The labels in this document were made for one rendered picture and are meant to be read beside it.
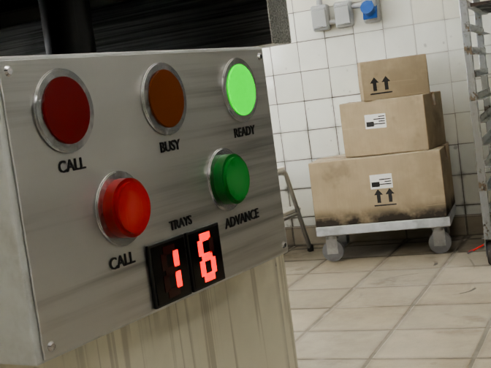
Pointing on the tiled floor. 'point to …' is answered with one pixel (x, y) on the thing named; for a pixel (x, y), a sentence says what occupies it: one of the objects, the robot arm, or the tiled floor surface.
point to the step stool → (294, 208)
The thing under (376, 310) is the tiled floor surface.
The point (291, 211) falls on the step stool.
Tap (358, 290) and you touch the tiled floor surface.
